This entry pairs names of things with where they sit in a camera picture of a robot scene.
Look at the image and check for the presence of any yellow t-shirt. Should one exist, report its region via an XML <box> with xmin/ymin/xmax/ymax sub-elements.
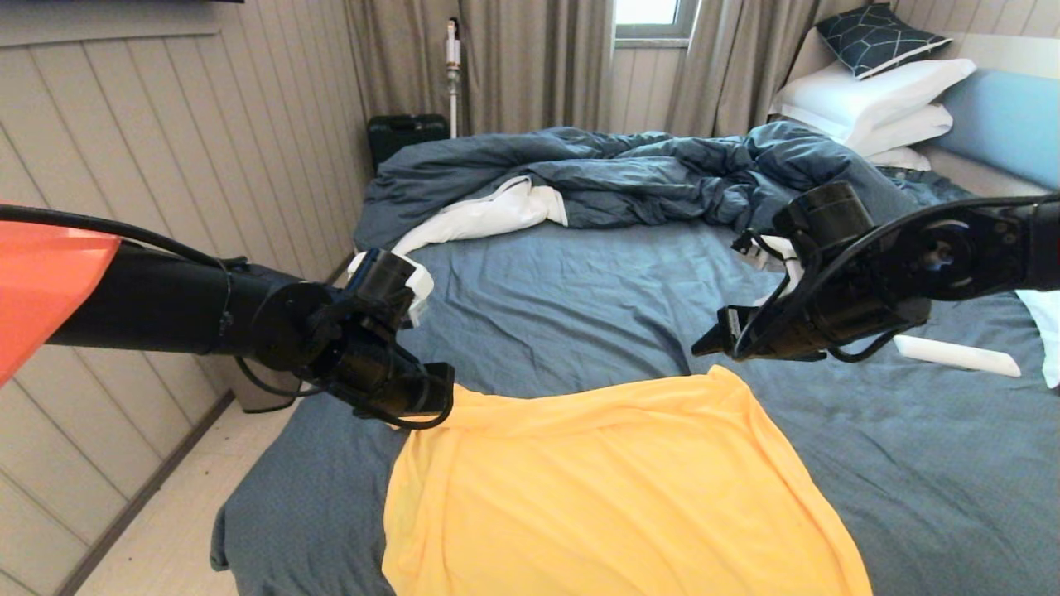
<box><xmin>381</xmin><ymin>364</ymin><xmax>872</xmax><ymax>596</ymax></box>

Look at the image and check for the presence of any bronze trash bin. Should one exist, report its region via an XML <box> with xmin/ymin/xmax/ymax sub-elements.
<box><xmin>234</xmin><ymin>377</ymin><xmax>301</xmax><ymax>414</ymax></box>

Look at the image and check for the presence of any flat white remote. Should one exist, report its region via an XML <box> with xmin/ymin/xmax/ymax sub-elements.
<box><xmin>893</xmin><ymin>334</ymin><xmax>1023</xmax><ymax>378</ymax></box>

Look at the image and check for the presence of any white pillow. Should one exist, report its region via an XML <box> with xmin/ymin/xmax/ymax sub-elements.
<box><xmin>1017</xmin><ymin>288</ymin><xmax>1060</xmax><ymax>388</ymax></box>
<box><xmin>849</xmin><ymin>103</ymin><xmax>956</xmax><ymax>158</ymax></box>
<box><xmin>868</xmin><ymin>147</ymin><xmax>933</xmax><ymax>172</ymax></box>
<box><xmin>770</xmin><ymin>58</ymin><xmax>979</xmax><ymax>146</ymax></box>

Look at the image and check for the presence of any dark blue duvet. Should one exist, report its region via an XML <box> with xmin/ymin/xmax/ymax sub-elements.
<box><xmin>354</xmin><ymin>120</ymin><xmax>924</xmax><ymax>264</ymax></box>

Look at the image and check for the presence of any white quilt with dark stripe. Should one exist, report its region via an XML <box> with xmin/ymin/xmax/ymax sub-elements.
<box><xmin>348</xmin><ymin>175</ymin><xmax>569</xmax><ymax>278</ymax></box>

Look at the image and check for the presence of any blue headboard cushion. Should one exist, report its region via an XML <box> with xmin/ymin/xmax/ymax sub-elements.
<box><xmin>940</xmin><ymin>68</ymin><xmax>1060</xmax><ymax>193</ymax></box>

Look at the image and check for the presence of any black hard case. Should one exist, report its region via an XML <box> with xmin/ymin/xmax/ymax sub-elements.
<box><xmin>368</xmin><ymin>113</ymin><xmax>450</xmax><ymax>173</ymax></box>

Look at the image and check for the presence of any dark patterned cushion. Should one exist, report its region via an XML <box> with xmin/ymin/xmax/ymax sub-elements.
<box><xmin>816</xmin><ymin>2</ymin><xmax>955</xmax><ymax>81</ymax></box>

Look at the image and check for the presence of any grey-beige curtain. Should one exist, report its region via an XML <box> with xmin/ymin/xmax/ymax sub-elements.
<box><xmin>665</xmin><ymin>0</ymin><xmax>875</xmax><ymax>139</ymax></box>
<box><xmin>344</xmin><ymin>0</ymin><xmax>615</xmax><ymax>137</ymax></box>

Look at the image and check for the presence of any beige bed headboard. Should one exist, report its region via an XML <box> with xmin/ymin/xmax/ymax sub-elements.
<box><xmin>787</xmin><ymin>29</ymin><xmax>1060</xmax><ymax>204</ymax></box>

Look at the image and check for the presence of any white stick vacuum cleaner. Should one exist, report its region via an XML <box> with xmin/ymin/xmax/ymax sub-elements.
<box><xmin>446</xmin><ymin>17</ymin><xmax>462</xmax><ymax>139</ymax></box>

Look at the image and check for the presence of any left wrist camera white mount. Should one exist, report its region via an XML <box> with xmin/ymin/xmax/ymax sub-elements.
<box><xmin>348</xmin><ymin>248</ymin><xmax>436</xmax><ymax>328</ymax></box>

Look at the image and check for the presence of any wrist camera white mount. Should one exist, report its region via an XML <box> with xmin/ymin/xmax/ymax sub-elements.
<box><xmin>348</xmin><ymin>248</ymin><xmax>436</xmax><ymax>328</ymax></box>
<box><xmin>733</xmin><ymin>232</ymin><xmax>802</xmax><ymax>295</ymax></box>

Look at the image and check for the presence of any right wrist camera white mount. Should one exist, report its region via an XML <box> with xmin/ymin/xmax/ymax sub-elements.
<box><xmin>733</xmin><ymin>232</ymin><xmax>802</xmax><ymax>295</ymax></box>

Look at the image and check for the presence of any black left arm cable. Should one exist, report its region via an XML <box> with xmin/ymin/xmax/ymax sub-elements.
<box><xmin>0</xmin><ymin>204</ymin><xmax>455</xmax><ymax>431</ymax></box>

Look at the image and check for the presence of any window with grey frame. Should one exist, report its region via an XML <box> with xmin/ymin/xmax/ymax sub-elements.
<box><xmin>614</xmin><ymin>0</ymin><xmax>701</xmax><ymax>41</ymax></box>

